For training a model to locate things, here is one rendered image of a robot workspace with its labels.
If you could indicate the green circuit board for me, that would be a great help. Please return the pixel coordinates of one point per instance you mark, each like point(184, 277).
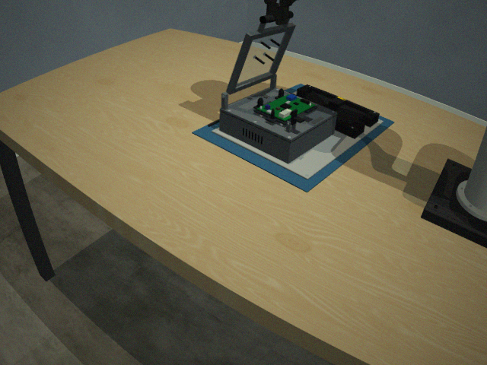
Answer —
point(284, 105)

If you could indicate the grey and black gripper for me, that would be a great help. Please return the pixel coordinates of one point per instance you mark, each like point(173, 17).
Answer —
point(281, 11)

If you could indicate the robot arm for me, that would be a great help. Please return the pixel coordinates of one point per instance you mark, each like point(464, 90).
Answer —
point(473, 196)

